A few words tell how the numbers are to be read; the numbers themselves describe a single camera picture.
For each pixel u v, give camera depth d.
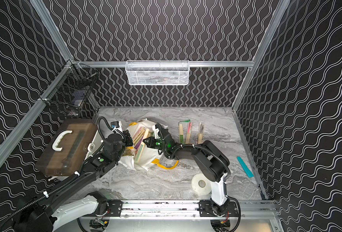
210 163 0.50
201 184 0.82
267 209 0.75
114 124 0.66
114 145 0.58
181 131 1.04
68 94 0.92
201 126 1.08
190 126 1.07
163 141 0.71
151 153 0.86
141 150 0.86
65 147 0.76
